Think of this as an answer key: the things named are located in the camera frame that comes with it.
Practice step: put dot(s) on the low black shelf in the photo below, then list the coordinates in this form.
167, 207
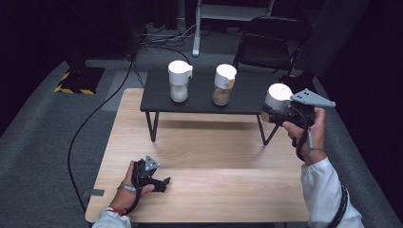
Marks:
202, 106

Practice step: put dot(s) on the white metal stand frame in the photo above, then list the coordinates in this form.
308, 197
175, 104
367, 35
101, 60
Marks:
196, 38

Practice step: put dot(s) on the person's left hand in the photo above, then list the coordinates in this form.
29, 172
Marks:
123, 198

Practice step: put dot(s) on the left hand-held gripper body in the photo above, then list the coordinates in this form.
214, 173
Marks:
142, 175

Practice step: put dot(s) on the white-lidded jar with tan powder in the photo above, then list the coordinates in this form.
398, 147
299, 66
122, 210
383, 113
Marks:
224, 79

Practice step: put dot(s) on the white-lidded jar with white powder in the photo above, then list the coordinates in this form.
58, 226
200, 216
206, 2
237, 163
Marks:
179, 76

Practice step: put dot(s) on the white-lidded jar with brown powder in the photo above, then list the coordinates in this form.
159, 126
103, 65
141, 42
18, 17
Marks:
278, 96

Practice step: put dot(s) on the grey tape strip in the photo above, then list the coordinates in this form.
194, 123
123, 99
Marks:
97, 192

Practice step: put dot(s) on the person's right hand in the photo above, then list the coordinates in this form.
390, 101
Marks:
318, 133

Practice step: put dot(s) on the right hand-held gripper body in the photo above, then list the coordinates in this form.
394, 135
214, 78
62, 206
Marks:
301, 114

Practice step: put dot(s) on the black folding chair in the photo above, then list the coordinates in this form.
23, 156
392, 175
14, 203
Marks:
266, 41

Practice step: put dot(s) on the grey hanging panel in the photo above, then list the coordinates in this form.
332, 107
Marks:
329, 34

